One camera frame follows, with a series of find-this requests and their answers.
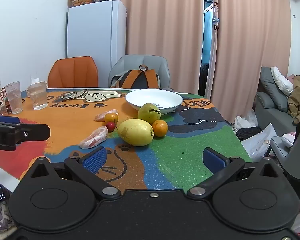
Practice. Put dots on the pink curtain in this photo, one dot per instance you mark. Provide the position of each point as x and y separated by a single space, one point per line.
162 25
250 42

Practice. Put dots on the peeled pink pomelo segment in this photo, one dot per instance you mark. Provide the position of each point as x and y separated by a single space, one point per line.
100 117
93 138

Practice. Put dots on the tall clear drinking glass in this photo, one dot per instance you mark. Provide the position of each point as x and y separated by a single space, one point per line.
14 97

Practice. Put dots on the grey shell chair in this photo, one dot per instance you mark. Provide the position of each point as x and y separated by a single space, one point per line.
297 160

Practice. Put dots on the grey padded chair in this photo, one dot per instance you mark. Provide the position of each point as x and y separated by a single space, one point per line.
140 61

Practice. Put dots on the small red apple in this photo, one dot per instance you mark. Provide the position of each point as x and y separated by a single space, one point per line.
110 127

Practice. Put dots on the grey sofa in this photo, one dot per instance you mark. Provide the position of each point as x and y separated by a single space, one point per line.
270 105

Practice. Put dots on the orange tangerine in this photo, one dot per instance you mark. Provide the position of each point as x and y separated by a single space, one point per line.
160 128
112 118

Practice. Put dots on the white ceramic bowl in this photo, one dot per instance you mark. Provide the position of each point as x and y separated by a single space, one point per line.
152 98

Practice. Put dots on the green yellow pear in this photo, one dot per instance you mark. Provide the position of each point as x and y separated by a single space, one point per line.
147 113

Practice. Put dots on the hanging curtain clip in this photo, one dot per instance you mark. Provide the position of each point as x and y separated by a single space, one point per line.
216 18

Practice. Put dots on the orange padded chair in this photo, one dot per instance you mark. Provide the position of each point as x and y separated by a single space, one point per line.
73 72

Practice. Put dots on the thin metal frame glasses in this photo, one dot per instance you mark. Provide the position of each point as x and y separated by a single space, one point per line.
70 96

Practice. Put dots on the white pillow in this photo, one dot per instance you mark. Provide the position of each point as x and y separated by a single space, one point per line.
281 80

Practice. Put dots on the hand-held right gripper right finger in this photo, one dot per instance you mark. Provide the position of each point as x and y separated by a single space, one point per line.
213 158

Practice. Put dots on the large yellow mango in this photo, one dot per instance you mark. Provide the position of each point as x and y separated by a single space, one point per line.
135 133

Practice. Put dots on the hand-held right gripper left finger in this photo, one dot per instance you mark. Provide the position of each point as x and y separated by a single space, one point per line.
95 159

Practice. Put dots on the white tissue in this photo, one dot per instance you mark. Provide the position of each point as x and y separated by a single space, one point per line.
35 80

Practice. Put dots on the orange and grey backpack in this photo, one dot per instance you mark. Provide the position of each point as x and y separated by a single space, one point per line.
137 80

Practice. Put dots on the large white plastic bag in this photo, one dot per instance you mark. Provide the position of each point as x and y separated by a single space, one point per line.
260 142

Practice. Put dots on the crumpled white plastic bag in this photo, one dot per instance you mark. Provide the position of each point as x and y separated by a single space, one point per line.
245 121

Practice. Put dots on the dark clothing pile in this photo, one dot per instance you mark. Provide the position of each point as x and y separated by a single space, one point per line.
247 133

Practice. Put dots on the clear glass mug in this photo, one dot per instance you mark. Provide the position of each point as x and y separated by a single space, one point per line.
38 96

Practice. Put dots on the brown coat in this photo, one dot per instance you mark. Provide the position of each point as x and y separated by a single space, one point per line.
298 97

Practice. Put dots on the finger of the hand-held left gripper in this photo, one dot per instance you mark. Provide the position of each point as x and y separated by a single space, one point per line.
5 119
35 132

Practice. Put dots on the white refrigerator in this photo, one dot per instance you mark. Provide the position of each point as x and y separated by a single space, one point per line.
95 30

